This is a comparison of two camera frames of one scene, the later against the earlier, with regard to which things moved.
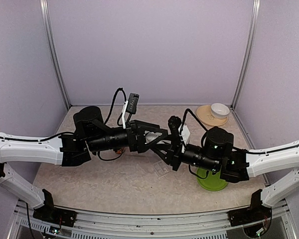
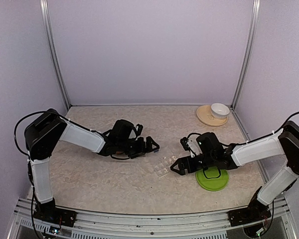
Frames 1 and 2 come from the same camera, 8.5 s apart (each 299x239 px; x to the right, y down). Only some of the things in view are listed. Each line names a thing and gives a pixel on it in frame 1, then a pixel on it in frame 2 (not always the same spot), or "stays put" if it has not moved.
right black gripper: x=175 y=150 to x=183 y=163
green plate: x=212 y=182 stays put
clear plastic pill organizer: x=161 y=168 stays put
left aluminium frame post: x=46 y=16 stays put
